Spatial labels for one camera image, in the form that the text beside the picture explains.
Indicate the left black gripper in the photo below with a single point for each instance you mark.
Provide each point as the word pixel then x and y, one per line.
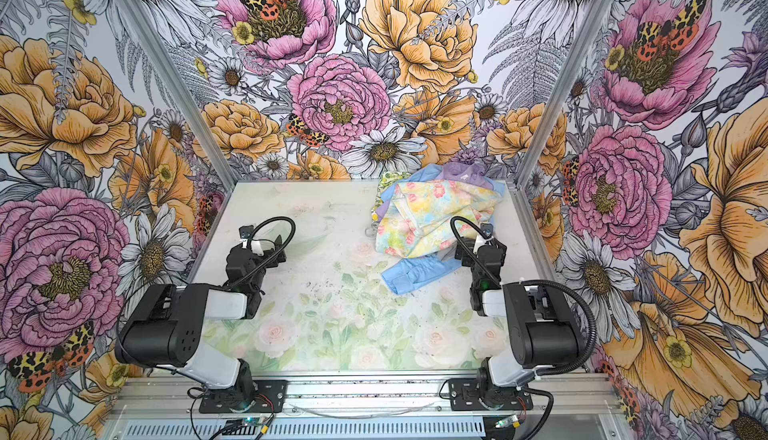
pixel 281 257

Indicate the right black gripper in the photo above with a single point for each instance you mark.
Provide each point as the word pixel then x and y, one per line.
pixel 466 260

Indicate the purple t-shirt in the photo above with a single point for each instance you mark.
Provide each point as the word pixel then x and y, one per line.
pixel 466 173

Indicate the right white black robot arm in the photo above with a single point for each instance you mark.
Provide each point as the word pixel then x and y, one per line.
pixel 551 328

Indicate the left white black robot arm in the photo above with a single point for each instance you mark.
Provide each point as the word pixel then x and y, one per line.
pixel 164 330

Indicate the pastel floral cloth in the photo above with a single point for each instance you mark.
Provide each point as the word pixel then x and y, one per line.
pixel 417 220

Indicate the lemon print cloth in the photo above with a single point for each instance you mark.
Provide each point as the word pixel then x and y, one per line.
pixel 384 192

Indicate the light blue button shirt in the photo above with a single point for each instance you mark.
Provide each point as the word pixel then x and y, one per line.
pixel 410 274

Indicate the left green circuit board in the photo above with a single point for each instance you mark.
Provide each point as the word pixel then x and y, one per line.
pixel 247 424

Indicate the green circuit board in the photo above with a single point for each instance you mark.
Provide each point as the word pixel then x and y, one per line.
pixel 247 424
pixel 511 421

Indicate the white ventilated panel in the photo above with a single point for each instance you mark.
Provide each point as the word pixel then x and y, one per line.
pixel 312 428

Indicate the right green circuit board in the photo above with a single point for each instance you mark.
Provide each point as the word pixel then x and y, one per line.
pixel 511 421

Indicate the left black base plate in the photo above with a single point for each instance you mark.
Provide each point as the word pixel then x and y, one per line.
pixel 264 396

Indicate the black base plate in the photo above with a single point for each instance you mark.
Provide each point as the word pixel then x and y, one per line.
pixel 264 396
pixel 466 394

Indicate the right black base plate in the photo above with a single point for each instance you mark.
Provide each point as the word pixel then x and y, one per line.
pixel 466 394

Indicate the aluminium front rail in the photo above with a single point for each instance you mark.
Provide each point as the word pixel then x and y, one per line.
pixel 358 394

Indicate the right aluminium corner post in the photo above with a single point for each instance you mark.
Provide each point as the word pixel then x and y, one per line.
pixel 583 40

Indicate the aluminium corner post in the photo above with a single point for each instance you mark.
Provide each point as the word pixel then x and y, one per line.
pixel 583 40
pixel 140 23

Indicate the left aluminium corner post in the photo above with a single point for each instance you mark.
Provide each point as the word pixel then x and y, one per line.
pixel 140 23

